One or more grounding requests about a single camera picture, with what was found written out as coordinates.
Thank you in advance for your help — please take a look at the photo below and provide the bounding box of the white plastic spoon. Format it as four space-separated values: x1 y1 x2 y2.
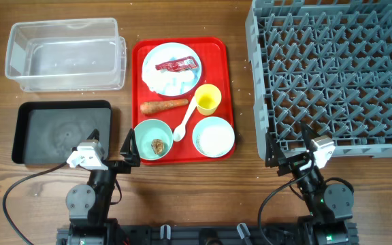
173 97 197 142

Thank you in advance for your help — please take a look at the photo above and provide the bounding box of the red serving tray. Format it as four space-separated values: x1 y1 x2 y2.
132 37 234 165

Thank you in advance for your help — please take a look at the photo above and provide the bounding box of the clear plastic bin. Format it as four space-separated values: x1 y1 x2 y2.
5 18 127 93

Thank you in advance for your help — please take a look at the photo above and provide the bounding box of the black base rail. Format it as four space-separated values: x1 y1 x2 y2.
55 223 359 245

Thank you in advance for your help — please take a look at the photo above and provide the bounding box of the white tissue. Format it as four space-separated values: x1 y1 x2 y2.
142 50 199 96

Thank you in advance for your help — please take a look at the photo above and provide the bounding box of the red snack wrapper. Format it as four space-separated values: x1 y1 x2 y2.
155 56 199 72

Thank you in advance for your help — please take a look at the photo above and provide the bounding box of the white rice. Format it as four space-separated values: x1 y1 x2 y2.
196 125 235 158

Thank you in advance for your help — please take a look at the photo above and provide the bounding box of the light blue plate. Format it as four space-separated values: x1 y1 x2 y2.
141 42 203 97

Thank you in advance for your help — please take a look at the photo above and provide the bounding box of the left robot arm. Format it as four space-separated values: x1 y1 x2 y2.
56 129 141 245

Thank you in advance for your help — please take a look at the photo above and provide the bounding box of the brown food scrap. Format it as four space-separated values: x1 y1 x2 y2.
151 139 165 154

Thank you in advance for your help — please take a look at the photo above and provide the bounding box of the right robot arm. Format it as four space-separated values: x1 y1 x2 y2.
257 122 357 244

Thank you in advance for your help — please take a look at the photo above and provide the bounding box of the orange carrot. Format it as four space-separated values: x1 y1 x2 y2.
140 99 189 115

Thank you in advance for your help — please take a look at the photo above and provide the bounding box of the green bowl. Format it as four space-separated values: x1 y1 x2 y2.
134 119 174 161

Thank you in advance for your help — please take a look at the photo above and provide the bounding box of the grey dishwasher rack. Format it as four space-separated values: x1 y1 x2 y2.
245 0 392 158

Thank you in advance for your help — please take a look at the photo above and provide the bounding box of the light blue bowl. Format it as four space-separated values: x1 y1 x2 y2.
192 116 235 158

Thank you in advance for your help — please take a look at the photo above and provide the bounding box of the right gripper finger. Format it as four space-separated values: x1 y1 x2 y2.
265 132 286 167
300 122 316 152

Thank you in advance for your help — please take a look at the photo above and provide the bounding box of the black plastic tray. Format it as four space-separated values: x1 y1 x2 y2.
12 100 112 165

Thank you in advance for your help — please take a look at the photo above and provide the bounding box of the yellow plastic cup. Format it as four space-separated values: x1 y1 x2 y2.
194 84 222 116

